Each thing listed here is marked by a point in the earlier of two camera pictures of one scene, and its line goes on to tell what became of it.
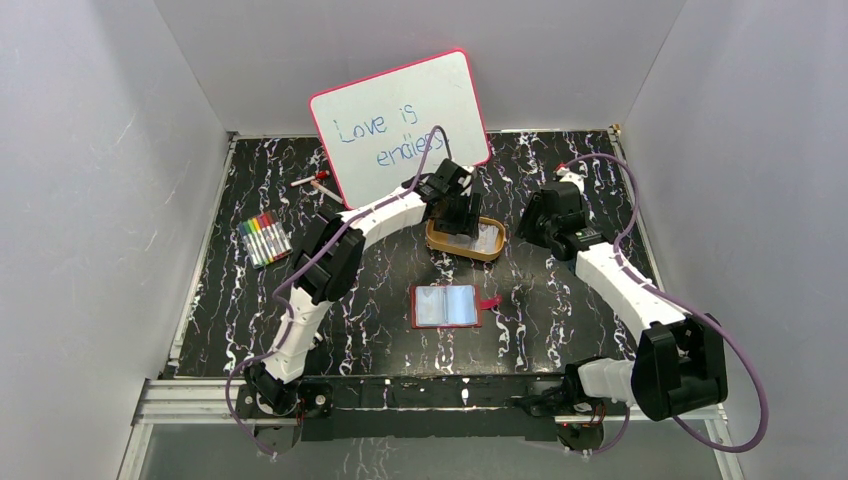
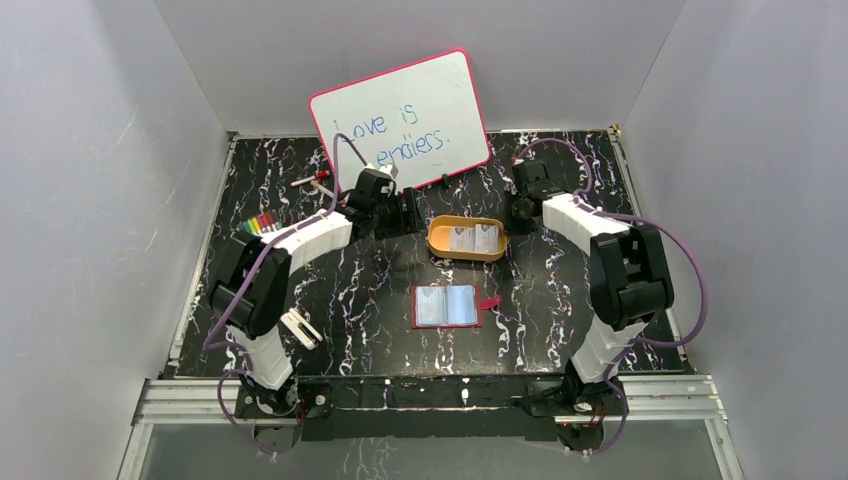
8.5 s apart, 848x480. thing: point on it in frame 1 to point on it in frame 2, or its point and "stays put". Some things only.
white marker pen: x=327 y=192 stays put
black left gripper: x=456 y=213 to x=407 y=208
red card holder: x=449 y=306 stays put
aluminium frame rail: x=214 y=401 stays put
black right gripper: x=525 y=226 to x=517 y=196
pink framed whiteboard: x=375 y=132 stays put
